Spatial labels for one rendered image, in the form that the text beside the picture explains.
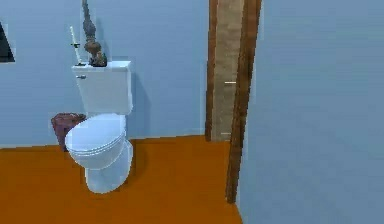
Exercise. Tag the brown wooden door frame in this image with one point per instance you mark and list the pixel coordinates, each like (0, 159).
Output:
(245, 83)

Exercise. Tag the dark red waste bin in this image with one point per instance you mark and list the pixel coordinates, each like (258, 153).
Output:
(63, 125)

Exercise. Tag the thin white candle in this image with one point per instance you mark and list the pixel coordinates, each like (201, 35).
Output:
(75, 45)

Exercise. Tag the black framed wall picture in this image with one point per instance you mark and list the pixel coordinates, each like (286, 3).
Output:
(5, 48)

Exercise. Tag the white toilet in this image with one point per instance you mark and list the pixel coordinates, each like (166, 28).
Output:
(103, 133)

